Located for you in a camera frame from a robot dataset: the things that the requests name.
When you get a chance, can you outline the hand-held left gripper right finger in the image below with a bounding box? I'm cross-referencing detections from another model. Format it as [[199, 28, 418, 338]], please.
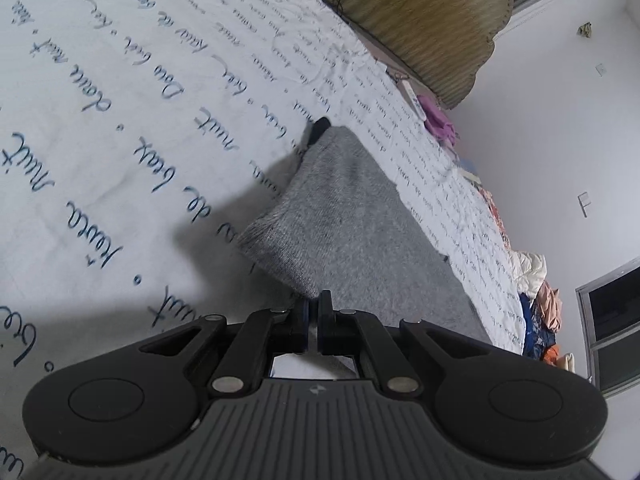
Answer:
[[317, 290, 493, 394]]

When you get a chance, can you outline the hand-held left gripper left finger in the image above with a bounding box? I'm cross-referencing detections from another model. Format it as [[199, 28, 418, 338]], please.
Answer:
[[140, 297, 312, 396]]

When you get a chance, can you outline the grey sweater with navy sleeves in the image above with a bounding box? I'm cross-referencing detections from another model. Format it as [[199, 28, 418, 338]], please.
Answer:
[[237, 117, 494, 382]]

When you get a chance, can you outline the floral print cloth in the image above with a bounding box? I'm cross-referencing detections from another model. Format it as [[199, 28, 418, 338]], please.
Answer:
[[475, 187, 514, 252]]

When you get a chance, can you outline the blue patterned garment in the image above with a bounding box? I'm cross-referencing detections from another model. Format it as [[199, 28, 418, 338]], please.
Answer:
[[517, 292, 557, 361]]

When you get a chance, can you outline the cream padded jacket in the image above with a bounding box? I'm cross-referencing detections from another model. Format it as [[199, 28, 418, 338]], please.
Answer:
[[510, 250, 549, 302]]

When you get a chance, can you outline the light blue flat item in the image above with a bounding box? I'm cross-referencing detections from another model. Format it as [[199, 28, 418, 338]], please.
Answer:
[[456, 157, 482, 182]]

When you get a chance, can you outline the peach pink garment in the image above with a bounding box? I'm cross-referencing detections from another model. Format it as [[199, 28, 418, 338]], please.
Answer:
[[534, 280, 564, 334]]

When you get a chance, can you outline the pink cloth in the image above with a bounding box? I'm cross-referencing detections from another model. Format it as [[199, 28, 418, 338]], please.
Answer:
[[417, 93, 459, 147]]

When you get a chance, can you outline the white power strip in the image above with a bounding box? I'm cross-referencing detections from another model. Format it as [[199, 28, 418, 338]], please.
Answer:
[[399, 79, 427, 117]]

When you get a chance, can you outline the dark glass framed window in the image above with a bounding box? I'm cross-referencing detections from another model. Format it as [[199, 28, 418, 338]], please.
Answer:
[[575, 257, 640, 394]]

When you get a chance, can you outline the white script print bed sheet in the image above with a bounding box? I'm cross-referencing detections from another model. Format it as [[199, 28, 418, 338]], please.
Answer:
[[0, 0, 527, 480]]

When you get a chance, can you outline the olive striped headboard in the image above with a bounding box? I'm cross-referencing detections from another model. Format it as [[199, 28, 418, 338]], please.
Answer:
[[280, 0, 514, 111]]

